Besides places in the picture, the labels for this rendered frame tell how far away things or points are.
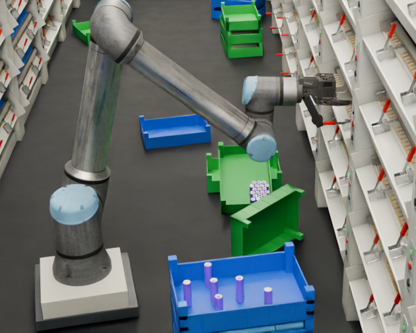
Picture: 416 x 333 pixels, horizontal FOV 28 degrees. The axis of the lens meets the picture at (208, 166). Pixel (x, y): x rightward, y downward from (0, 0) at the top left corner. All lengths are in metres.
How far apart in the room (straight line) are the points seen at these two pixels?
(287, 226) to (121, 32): 1.08
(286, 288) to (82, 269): 0.86
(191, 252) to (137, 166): 0.72
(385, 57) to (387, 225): 0.41
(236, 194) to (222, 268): 1.28
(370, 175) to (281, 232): 0.81
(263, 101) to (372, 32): 0.51
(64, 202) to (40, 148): 1.27
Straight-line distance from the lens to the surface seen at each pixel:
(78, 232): 2.57
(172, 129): 3.88
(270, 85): 2.58
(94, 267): 2.64
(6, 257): 3.08
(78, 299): 2.60
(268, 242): 3.01
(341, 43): 2.74
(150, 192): 3.37
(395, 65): 2.01
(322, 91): 2.60
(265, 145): 2.48
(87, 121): 2.62
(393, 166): 1.97
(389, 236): 2.06
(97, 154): 2.66
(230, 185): 3.27
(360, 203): 2.43
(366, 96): 2.28
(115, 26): 2.39
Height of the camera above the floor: 1.64
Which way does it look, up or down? 28 degrees down
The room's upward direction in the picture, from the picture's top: 2 degrees counter-clockwise
